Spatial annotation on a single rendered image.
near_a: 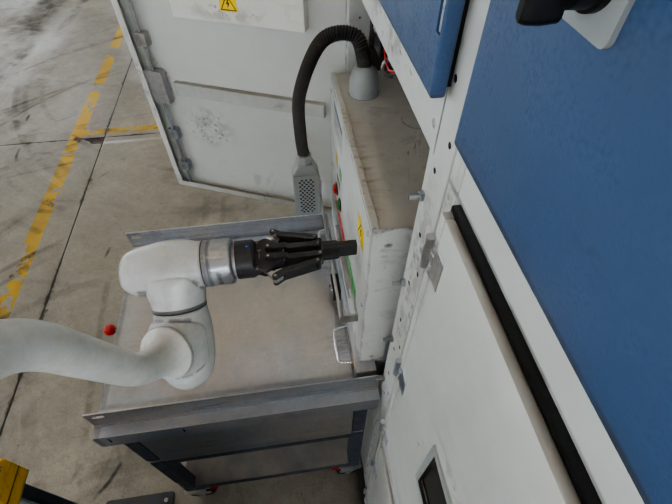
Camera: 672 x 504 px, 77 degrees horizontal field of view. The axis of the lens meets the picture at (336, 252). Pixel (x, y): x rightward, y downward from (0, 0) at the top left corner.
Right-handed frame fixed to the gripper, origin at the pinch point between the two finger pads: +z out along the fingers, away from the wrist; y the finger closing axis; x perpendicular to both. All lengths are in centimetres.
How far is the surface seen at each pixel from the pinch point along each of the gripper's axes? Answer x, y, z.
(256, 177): -31, -62, -19
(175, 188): -123, -169, -83
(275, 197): -39, -59, -14
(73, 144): -122, -229, -162
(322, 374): -38.3, 8.7, -5.4
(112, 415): -33, 14, -54
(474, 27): 49, 19, 8
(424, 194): 27.4, 15.4, 8.6
